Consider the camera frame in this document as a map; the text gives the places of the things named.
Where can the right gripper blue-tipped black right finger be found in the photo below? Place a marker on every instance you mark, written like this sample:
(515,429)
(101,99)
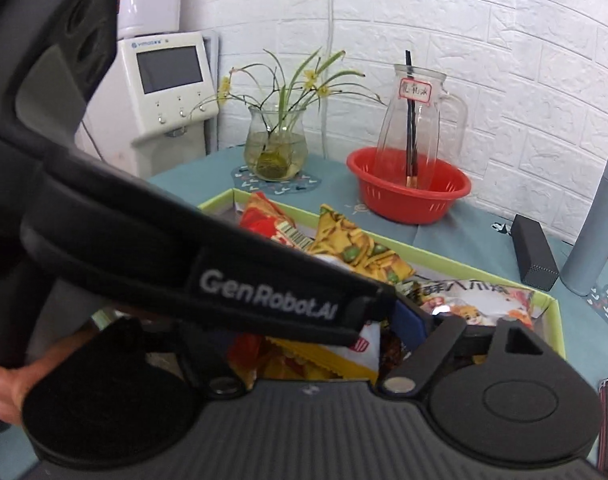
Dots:
(500,394)

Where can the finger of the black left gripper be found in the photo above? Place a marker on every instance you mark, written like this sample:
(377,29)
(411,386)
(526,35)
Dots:
(126,240)

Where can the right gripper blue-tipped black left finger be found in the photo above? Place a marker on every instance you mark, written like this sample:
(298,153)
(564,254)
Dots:
(127,395)

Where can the white red snack packet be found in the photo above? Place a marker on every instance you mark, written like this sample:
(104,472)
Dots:
(479,303)

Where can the yellow chips packet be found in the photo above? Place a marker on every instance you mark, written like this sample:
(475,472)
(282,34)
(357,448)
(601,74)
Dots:
(290,360)

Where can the yellow pea snack packet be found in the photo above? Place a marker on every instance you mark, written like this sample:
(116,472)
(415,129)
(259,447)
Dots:
(341,240)

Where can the person's left hand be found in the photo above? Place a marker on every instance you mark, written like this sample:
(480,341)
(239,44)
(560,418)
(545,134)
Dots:
(15,384)

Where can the small black box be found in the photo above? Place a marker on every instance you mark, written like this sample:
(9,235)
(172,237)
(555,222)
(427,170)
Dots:
(536,264)

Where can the white machine with screen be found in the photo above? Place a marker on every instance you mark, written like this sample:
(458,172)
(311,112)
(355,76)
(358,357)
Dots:
(149,113)

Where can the green cardboard box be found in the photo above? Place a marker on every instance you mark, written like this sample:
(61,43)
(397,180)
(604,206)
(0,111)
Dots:
(395,340)

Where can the grey cylindrical bottle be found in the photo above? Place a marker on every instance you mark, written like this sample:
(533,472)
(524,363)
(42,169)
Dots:
(589,254)

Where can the flower vase with plant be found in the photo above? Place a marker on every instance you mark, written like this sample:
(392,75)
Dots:
(275,149)

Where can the red plastic basin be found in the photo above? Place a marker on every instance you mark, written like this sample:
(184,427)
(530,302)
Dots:
(397,203)

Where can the glass pitcher with straw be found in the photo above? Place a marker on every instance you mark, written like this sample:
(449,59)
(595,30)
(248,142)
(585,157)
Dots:
(410,135)

